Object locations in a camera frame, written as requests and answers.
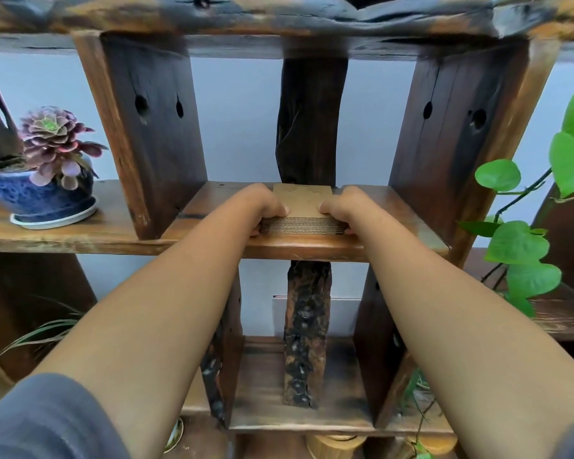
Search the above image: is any person's right hand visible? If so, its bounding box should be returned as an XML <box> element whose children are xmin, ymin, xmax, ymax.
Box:
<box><xmin>319</xmin><ymin>186</ymin><xmax>387</xmax><ymax>236</ymax></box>

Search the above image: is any blue glazed ceramic pot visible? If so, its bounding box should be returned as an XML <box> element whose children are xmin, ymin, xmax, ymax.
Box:
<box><xmin>0</xmin><ymin>157</ymin><xmax>95</xmax><ymax>223</ymax></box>

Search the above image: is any person's left forearm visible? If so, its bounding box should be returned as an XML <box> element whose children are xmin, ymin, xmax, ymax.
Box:
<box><xmin>26</xmin><ymin>198</ymin><xmax>264</xmax><ymax>459</ymax></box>

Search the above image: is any stack of cardboard sheets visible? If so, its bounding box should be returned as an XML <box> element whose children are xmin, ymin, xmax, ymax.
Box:
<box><xmin>260</xmin><ymin>184</ymin><xmax>349</xmax><ymax>235</ymax></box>

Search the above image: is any person's right forearm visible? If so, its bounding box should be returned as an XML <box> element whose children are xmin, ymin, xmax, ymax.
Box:
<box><xmin>349</xmin><ymin>201</ymin><xmax>574</xmax><ymax>459</ymax></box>

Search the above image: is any purple rosette succulent plant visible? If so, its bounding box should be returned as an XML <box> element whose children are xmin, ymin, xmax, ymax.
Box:
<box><xmin>18</xmin><ymin>106</ymin><xmax>109</xmax><ymax>191</ymax></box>

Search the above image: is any small green potted plant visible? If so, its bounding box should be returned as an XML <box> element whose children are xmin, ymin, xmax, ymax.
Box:
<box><xmin>396</xmin><ymin>368</ymin><xmax>441</xmax><ymax>459</ymax></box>

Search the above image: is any thin-leaved grass plant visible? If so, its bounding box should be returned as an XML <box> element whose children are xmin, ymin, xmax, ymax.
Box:
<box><xmin>0</xmin><ymin>296</ymin><xmax>84</xmax><ymax>378</ymax></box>

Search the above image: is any rustic dark wooden shelf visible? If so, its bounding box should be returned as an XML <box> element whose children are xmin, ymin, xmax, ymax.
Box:
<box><xmin>0</xmin><ymin>0</ymin><xmax>574</xmax><ymax>459</ymax></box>

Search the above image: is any person's left hand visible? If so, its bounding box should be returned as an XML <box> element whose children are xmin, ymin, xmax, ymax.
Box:
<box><xmin>222</xmin><ymin>183</ymin><xmax>291</xmax><ymax>237</ymax></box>

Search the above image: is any light wooden round container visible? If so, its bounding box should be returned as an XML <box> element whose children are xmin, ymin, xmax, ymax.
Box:
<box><xmin>305</xmin><ymin>434</ymin><xmax>367</xmax><ymax>459</ymax></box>

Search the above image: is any green pothos vine plant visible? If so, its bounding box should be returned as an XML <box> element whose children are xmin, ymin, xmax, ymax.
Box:
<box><xmin>458</xmin><ymin>77</ymin><xmax>574</xmax><ymax>364</ymax></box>

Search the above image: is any pale green pot saucer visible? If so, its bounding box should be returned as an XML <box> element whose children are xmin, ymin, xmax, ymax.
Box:
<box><xmin>10</xmin><ymin>197</ymin><xmax>98</xmax><ymax>230</ymax></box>

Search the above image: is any round white plate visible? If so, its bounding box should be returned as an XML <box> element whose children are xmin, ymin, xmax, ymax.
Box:
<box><xmin>163</xmin><ymin>418</ymin><xmax>185</xmax><ymax>454</ymax></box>

